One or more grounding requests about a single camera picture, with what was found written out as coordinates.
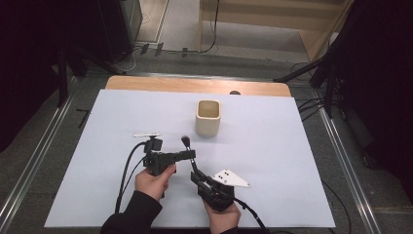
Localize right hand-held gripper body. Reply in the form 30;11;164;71
198;168;252;212

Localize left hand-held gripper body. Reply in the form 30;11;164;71
132;132;179;176

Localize black makeup brush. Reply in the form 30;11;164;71
180;135;201;175

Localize cream square cup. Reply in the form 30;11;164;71
195;98;222;137

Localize person's left hand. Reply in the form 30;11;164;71
134;163;178;202

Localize person's right hand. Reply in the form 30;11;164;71
204;201;243;234

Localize white table sheet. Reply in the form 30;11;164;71
44;89;336;228

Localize black metal stand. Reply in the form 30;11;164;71
272;48;340;119
56;45;128;109

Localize black cabinet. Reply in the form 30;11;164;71
96;0;144;63

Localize black curtain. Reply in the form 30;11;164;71
0;0;110;154
324;0;413;204

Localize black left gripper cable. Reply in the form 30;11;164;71
116;155;146;209
114;140;147;215

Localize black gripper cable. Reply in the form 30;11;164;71
223;191;271;234
114;140;147;215
116;155;146;209

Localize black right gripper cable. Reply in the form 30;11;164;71
223;191;271;234

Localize white floor cable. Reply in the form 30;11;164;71
111;47;139;73

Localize metal floor rail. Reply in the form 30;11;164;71
315;105;382;234
0;92;81;230

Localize black hanging cable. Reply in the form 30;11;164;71
194;0;221;56

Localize black floor cables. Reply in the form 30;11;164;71
293;96;327;123

